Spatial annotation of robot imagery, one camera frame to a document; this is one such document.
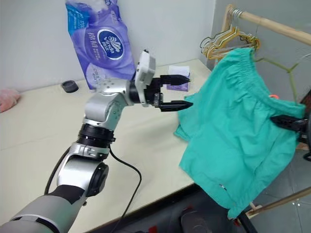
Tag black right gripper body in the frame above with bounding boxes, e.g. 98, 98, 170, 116
297, 116, 311, 146

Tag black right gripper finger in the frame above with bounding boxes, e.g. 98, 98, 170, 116
270, 115, 308, 133

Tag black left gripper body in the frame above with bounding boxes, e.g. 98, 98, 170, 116
144, 75, 169, 110

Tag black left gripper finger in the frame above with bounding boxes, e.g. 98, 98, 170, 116
159, 74, 191, 86
159, 100, 194, 113

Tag green shorts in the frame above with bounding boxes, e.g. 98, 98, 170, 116
173, 48, 307, 220

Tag small purple tissue pack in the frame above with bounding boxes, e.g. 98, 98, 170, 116
166, 65, 191, 92

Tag large purple tissue pack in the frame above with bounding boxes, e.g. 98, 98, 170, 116
65, 0, 137, 91

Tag black round lid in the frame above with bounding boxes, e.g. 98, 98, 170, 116
61, 80, 79, 93

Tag wooden clothes rack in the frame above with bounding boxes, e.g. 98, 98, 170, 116
222, 3, 311, 217

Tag pink cloth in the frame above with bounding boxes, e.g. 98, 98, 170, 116
0, 88, 21, 114

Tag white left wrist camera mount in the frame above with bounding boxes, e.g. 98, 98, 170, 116
132, 49, 156, 108

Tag yellow wire hanger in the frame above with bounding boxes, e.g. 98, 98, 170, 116
200, 31, 235, 60

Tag pale green wire hanger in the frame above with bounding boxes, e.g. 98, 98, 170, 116
254, 57, 302, 103

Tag silver wire hanger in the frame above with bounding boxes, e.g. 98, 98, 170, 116
217, 8, 256, 50

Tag bunch of wire hangers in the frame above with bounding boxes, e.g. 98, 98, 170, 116
208, 9, 261, 61

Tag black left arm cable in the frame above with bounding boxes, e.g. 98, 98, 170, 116
44, 143, 143, 233

